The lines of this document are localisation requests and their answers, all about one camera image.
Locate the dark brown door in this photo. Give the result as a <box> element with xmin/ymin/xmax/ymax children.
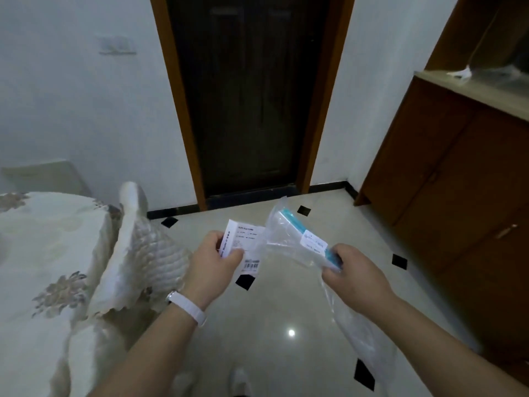
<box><xmin>165</xmin><ymin>0</ymin><xmax>332</xmax><ymax>199</ymax></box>

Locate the chair with white quilted cover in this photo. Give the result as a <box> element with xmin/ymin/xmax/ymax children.
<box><xmin>68</xmin><ymin>181</ymin><xmax>193</xmax><ymax>397</ymax></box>

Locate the person's left hand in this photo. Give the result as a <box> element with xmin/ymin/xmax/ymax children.
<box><xmin>181</xmin><ymin>231</ymin><xmax>245</xmax><ymax>312</ymax></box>

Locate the person's left forearm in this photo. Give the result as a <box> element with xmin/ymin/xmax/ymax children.
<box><xmin>88</xmin><ymin>308</ymin><xmax>201</xmax><ymax>397</ymax></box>

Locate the crumpled clear plastic wrap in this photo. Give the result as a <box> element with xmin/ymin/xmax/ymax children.
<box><xmin>471</xmin><ymin>53</ymin><xmax>529</xmax><ymax>100</ymax></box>

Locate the teal item in bag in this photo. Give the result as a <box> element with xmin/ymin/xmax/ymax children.
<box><xmin>278</xmin><ymin>208</ymin><xmax>344</xmax><ymax>270</ymax></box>

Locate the person's right forearm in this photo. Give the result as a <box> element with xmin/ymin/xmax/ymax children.
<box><xmin>359</xmin><ymin>294</ymin><xmax>529</xmax><ymax>397</ymax></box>

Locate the table with floral tablecloth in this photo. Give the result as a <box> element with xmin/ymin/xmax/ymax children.
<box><xmin>0</xmin><ymin>192</ymin><xmax>121</xmax><ymax>397</ymax></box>

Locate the white wristband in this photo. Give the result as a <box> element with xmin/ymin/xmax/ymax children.
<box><xmin>165</xmin><ymin>289</ymin><xmax>207</xmax><ymax>328</ymax></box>

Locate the person's right hand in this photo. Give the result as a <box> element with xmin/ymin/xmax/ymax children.
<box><xmin>322</xmin><ymin>244</ymin><xmax>398</xmax><ymax>316</ymax></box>

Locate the brown wooden cabinet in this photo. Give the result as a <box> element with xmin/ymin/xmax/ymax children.
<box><xmin>354</xmin><ymin>0</ymin><xmax>529</xmax><ymax>387</ymax></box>

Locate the clear plastic bag with label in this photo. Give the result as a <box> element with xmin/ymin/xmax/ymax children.
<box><xmin>263</xmin><ymin>197</ymin><xmax>398</xmax><ymax>383</ymax></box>

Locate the white paper label card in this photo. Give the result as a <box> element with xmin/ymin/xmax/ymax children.
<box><xmin>220</xmin><ymin>220</ymin><xmax>266</xmax><ymax>278</ymax></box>

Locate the brown wooden door frame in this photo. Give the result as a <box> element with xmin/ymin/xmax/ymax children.
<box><xmin>149</xmin><ymin>0</ymin><xmax>357</xmax><ymax>212</ymax></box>

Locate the small white object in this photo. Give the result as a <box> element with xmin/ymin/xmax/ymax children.
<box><xmin>446</xmin><ymin>65</ymin><xmax>474</xmax><ymax>81</ymax></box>

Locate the white wall switch plate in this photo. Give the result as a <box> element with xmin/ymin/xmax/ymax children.
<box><xmin>98</xmin><ymin>36</ymin><xmax>137</xmax><ymax>56</ymax></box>

